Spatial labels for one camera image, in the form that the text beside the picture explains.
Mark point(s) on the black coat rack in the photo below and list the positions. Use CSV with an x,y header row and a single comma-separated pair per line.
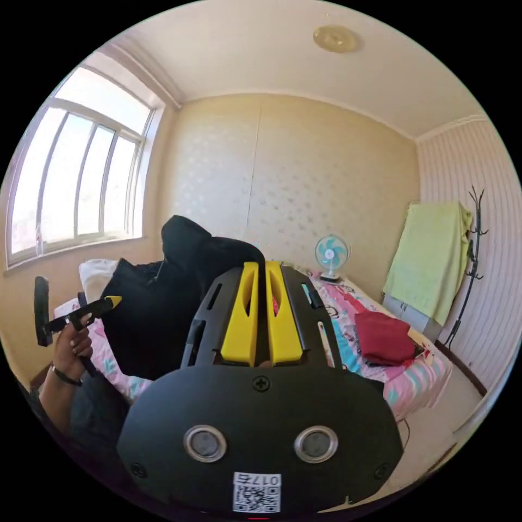
x,y
469,261

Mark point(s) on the red garment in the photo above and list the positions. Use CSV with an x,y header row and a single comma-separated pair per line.
x,y
385,338

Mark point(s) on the person's left hand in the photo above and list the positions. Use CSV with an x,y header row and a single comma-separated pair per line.
x,y
71,348

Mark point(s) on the round ceiling lamp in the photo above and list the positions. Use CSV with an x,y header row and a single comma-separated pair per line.
x,y
337,38

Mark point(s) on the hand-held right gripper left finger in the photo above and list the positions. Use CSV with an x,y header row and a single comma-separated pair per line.
x,y
241,326

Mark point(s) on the black pants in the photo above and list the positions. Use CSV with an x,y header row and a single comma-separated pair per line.
x,y
163,301

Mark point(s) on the white cupboard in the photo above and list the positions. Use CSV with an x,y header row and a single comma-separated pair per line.
x,y
408,316

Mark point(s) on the person's body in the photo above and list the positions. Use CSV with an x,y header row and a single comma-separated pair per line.
x,y
96,412

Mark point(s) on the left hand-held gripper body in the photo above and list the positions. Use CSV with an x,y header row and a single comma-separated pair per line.
x,y
65,321

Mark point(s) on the window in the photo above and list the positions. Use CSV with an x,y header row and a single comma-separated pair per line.
x,y
77,171

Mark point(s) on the person's left forearm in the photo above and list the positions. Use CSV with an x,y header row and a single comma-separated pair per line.
x,y
55,387

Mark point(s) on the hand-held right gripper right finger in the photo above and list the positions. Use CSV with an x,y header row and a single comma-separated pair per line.
x,y
283,330

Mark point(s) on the bed with printed sheet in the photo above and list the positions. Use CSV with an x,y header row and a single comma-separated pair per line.
x,y
346,304

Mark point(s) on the small white table fan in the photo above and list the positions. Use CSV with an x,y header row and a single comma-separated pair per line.
x,y
331,255

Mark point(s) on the white pillow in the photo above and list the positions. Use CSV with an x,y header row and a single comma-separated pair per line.
x,y
93,275

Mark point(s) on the yellow-green towel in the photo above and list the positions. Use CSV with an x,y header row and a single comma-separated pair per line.
x,y
432,257

